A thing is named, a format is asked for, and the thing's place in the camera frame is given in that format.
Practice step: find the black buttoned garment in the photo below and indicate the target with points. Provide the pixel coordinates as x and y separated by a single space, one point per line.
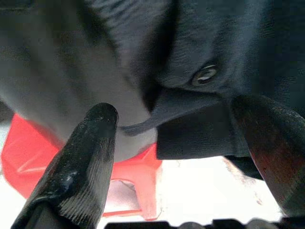
214 35

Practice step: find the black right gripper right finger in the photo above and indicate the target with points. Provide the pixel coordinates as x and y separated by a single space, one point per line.
278 148

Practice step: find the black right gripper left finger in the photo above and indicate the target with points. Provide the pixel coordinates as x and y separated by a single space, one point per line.
76 171

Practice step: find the red plastic stool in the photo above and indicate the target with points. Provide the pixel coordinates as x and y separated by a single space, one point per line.
31 155

